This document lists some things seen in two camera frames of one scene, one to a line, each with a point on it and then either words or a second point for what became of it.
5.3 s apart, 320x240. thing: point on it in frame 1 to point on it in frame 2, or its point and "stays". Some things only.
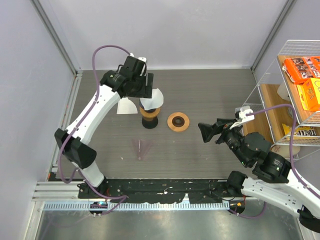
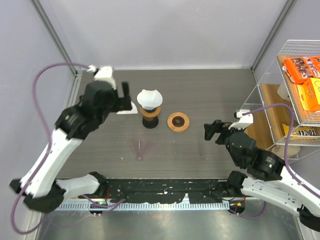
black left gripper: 146,91 to 125,102
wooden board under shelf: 269,122 stays
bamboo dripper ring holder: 149,114 stays
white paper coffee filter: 156,101 stays
